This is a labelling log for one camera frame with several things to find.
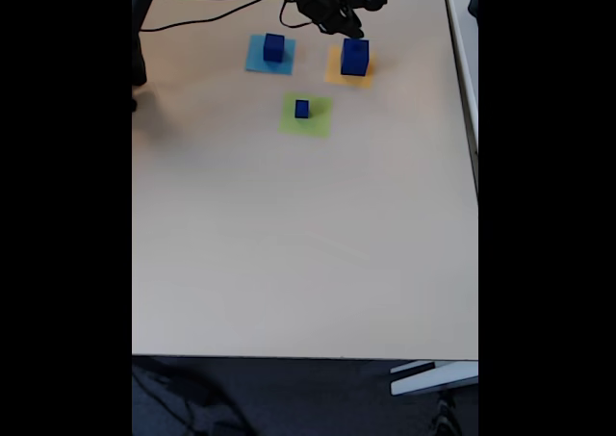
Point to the large blue cube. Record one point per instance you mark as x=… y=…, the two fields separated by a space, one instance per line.
x=355 y=58

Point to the small blue cube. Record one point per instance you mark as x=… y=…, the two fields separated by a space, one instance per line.
x=273 y=48

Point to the tiny blue cube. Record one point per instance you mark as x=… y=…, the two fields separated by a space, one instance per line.
x=301 y=110

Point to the orange square sheet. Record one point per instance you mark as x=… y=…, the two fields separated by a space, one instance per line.
x=334 y=77

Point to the blue square sheet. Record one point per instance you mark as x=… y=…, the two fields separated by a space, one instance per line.
x=255 y=65

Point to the green square sheet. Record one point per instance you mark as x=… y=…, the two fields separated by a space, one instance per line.
x=317 y=123

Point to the white neighbouring table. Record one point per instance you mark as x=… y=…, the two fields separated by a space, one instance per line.
x=464 y=46

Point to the dark blue object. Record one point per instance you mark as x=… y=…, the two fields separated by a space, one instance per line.
x=474 y=3

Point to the white grey bar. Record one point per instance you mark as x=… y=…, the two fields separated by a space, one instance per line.
x=433 y=378

